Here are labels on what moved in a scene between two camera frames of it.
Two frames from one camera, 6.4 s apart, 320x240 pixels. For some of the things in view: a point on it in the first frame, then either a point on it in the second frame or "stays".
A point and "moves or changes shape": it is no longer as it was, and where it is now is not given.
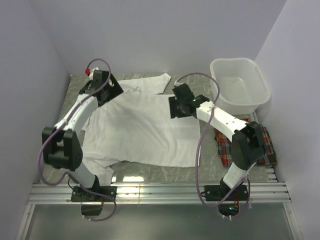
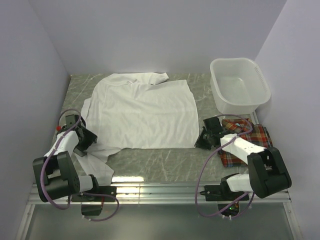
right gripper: (173, 111) to (200, 142)
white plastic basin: (243, 86) stays
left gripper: (115, 90) to (90, 138)
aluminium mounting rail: (154, 193) stays
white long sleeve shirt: (136, 128) moves or changes shape
